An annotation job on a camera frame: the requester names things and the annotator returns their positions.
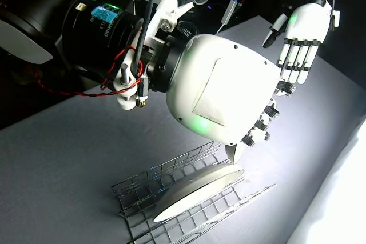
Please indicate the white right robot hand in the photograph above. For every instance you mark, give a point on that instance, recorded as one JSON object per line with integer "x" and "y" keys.
{"x": 223, "y": 84}

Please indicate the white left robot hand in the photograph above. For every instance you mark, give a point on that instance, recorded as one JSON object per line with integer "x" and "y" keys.
{"x": 308, "y": 24}

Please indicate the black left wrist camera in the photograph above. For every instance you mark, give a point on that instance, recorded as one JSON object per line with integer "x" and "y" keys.
{"x": 337, "y": 18}

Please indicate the white cloth sheet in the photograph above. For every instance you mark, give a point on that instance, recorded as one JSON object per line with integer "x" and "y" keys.
{"x": 343, "y": 198}

